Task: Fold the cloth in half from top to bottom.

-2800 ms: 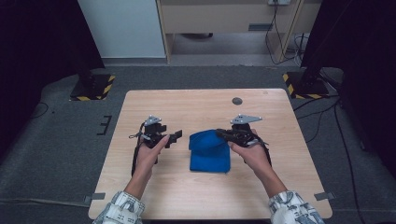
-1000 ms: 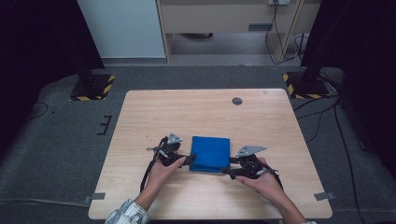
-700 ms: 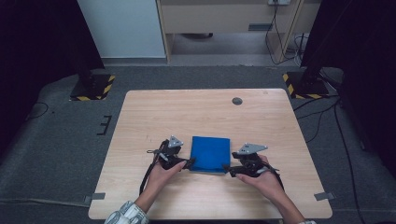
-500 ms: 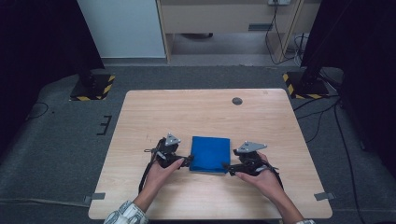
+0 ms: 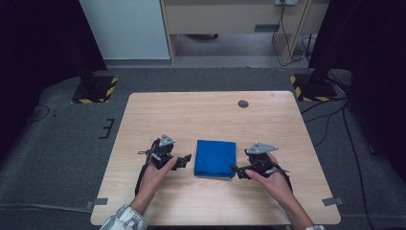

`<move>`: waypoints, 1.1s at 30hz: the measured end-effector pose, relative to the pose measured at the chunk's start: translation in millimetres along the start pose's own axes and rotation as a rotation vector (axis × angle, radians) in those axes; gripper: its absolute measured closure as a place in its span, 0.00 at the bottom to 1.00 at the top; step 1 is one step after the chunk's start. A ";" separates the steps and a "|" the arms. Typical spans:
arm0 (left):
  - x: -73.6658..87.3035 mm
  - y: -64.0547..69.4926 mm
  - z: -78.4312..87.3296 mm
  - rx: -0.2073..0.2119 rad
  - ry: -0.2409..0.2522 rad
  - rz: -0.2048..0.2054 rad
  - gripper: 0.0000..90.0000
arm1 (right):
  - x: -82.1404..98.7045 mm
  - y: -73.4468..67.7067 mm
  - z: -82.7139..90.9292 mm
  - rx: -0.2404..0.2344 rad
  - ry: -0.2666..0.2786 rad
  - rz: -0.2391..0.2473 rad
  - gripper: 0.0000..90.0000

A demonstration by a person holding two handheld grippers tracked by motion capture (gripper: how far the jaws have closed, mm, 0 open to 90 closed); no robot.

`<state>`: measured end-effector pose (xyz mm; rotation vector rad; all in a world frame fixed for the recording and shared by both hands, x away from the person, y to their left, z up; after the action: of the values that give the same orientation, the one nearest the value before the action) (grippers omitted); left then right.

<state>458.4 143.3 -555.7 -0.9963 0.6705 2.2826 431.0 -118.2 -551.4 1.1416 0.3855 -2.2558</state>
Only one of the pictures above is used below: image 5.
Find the white power strip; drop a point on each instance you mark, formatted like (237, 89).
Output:
(286, 2)

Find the grey tape strip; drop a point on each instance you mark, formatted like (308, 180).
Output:
(332, 201)
(99, 202)

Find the blue cloth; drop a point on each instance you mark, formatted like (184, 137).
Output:
(215, 158)

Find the person's right hand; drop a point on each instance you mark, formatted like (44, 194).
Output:
(276, 185)

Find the grey round table grommet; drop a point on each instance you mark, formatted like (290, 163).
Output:
(243, 103)

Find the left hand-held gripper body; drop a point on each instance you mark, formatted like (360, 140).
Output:
(161, 153)

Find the white cabinet panel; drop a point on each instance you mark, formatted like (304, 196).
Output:
(124, 28)

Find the black stand with striped base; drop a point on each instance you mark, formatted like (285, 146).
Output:
(95, 91)
(314, 87)

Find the person's left hand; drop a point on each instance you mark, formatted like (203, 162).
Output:
(153, 182)

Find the black curtain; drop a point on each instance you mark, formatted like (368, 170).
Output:
(373, 64)
(38, 57)

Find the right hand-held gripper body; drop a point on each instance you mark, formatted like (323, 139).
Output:
(260, 163)

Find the light wooden desk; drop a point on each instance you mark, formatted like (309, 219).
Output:
(220, 17)

